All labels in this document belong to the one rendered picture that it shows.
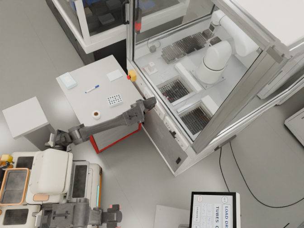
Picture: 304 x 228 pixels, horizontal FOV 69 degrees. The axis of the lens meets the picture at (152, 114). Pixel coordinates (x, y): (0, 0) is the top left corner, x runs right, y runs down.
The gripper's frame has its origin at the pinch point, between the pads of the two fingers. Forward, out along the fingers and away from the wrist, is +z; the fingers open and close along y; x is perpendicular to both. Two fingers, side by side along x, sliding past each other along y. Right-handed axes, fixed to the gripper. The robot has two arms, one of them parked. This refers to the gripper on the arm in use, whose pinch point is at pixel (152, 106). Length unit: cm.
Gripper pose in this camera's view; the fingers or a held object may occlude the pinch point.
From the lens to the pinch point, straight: 181.3
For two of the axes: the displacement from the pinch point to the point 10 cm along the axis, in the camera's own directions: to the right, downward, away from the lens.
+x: -5.4, -7.7, 3.2
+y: 7.4, -6.3, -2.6
